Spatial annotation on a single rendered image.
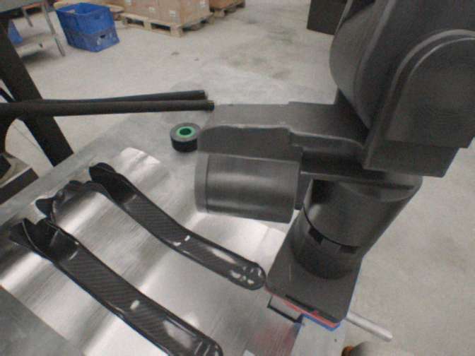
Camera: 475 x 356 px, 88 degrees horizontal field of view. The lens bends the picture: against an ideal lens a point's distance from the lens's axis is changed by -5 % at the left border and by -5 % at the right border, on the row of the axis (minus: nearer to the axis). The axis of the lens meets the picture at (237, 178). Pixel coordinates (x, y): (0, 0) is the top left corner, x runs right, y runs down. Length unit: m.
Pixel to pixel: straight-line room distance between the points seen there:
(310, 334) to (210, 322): 0.16
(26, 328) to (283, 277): 0.42
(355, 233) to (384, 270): 1.35
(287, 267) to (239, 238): 0.18
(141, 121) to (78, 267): 0.50
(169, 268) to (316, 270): 0.23
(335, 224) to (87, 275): 0.32
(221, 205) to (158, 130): 0.62
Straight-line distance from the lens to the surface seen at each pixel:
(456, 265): 1.75
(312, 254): 0.20
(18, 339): 0.54
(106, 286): 0.40
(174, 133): 0.67
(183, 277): 0.38
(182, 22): 4.04
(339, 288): 0.23
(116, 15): 5.09
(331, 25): 4.26
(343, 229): 0.17
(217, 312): 0.36
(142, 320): 0.38
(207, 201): 0.15
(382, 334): 0.35
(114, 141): 0.76
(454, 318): 1.59
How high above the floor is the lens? 1.23
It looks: 47 degrees down
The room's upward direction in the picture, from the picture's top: straight up
